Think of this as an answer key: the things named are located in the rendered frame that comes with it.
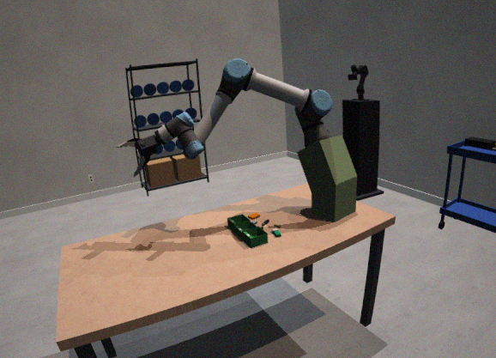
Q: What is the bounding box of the green rack of bins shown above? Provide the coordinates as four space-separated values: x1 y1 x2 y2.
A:
227 214 268 248

